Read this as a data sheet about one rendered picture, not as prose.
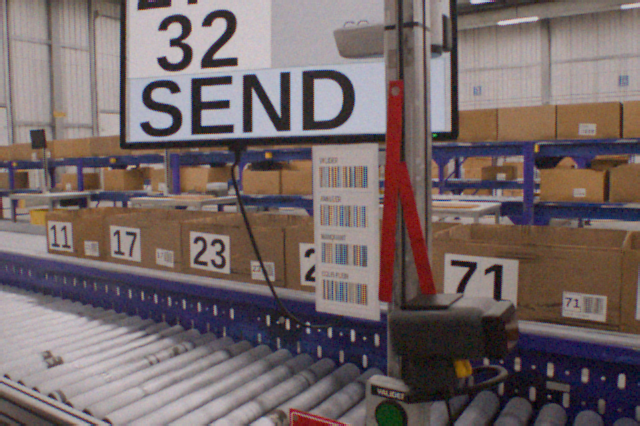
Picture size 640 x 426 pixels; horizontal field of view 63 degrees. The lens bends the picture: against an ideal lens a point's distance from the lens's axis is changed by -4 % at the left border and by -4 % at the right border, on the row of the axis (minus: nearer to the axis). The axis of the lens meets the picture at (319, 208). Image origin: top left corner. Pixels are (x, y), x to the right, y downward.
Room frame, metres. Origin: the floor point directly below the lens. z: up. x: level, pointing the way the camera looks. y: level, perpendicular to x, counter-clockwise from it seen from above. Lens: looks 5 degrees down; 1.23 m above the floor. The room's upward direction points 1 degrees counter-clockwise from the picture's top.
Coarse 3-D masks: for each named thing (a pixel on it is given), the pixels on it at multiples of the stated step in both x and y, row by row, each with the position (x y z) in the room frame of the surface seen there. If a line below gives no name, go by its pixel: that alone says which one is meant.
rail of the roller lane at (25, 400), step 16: (0, 384) 1.12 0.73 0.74; (16, 384) 1.12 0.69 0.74; (0, 400) 1.10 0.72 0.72; (16, 400) 1.06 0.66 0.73; (32, 400) 1.04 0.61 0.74; (48, 400) 1.04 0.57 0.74; (0, 416) 1.11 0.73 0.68; (16, 416) 1.07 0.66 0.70; (32, 416) 1.03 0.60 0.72; (48, 416) 0.99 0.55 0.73; (64, 416) 0.97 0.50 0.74; (80, 416) 0.97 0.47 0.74
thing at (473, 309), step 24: (408, 312) 0.51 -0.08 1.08; (432, 312) 0.50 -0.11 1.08; (456, 312) 0.48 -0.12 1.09; (480, 312) 0.47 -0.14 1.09; (504, 312) 0.47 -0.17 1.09; (408, 336) 0.50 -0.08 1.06; (432, 336) 0.49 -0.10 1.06; (456, 336) 0.48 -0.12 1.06; (480, 336) 0.47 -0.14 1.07; (504, 336) 0.46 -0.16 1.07; (408, 360) 0.53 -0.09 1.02; (432, 360) 0.50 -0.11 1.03; (456, 360) 0.50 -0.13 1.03; (432, 384) 0.50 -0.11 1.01; (456, 384) 0.50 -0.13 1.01
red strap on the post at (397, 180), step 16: (400, 96) 0.57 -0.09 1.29; (400, 112) 0.57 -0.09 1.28; (400, 128) 0.57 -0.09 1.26; (400, 176) 0.57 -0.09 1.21; (384, 192) 0.58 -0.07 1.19; (400, 192) 0.57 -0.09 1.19; (384, 208) 0.58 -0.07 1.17; (416, 208) 0.56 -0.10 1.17; (384, 224) 0.58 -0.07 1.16; (416, 224) 0.56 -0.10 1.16; (384, 240) 0.58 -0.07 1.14; (416, 240) 0.56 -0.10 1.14; (384, 256) 0.58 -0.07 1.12; (416, 256) 0.56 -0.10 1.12; (384, 272) 0.58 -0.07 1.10; (384, 288) 0.58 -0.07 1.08; (432, 288) 0.55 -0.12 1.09
